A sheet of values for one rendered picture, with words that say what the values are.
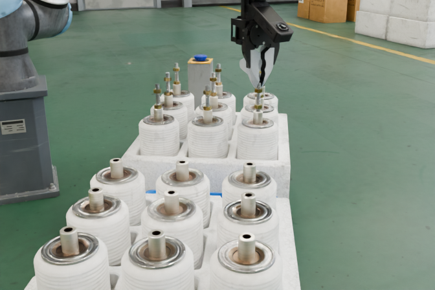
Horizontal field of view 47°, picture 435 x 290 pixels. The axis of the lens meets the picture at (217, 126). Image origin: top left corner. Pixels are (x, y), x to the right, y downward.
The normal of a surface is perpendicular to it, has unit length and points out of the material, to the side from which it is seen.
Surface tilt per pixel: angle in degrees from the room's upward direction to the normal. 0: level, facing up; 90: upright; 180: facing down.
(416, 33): 90
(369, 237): 0
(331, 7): 90
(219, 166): 90
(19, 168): 90
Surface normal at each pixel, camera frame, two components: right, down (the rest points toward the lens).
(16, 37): 0.85, 0.17
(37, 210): 0.00, -0.95
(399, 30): -0.92, 0.13
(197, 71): -0.11, 0.33
